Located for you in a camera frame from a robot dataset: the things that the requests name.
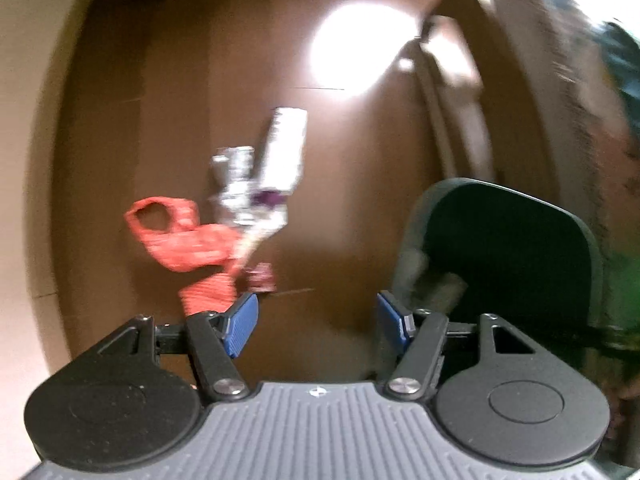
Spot small maroon wrapper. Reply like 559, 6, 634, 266
245, 262, 277, 294

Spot teal plastic trash bin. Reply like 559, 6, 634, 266
390, 178, 603, 360

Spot red plastic bag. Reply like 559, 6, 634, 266
124, 196, 241, 273

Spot silver blue wrapper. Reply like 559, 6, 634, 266
209, 146, 288, 237

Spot white purple biscuit wrapper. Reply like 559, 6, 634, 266
253, 107, 308, 205

